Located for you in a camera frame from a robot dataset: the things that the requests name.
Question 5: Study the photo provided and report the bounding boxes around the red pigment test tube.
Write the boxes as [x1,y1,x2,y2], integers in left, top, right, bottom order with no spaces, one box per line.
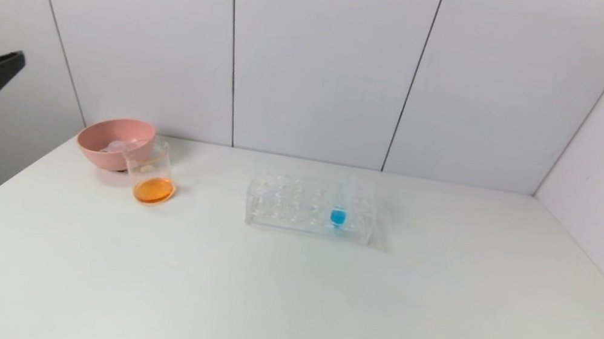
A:
[118,134,152,157]

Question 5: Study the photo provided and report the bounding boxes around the clear glass beaker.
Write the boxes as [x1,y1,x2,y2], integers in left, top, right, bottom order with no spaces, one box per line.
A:
[116,134,183,209]

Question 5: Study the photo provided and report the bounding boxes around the clear acrylic test tube rack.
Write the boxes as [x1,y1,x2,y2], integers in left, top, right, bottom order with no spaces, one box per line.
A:
[242,165,381,247]

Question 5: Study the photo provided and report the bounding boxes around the blue pigment test tube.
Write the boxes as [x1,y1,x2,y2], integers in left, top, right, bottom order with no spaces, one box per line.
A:
[327,173,359,233]

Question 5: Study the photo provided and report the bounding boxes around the pink plastic bowl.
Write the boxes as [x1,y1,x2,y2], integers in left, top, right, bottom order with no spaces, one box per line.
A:
[71,109,158,178]

